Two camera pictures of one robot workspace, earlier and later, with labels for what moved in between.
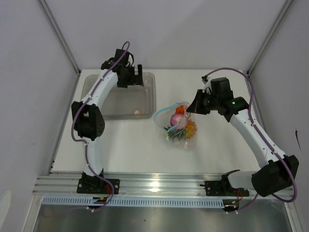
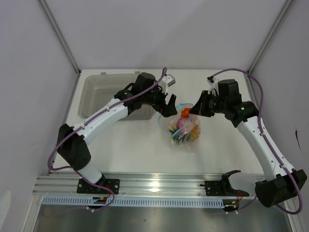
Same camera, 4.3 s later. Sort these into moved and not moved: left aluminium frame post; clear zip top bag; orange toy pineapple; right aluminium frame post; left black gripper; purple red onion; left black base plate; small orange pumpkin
Moved: orange toy pineapple; purple red onion; clear zip top bag; left black gripper; small orange pumpkin
Not moved: left black base plate; left aluminium frame post; right aluminium frame post
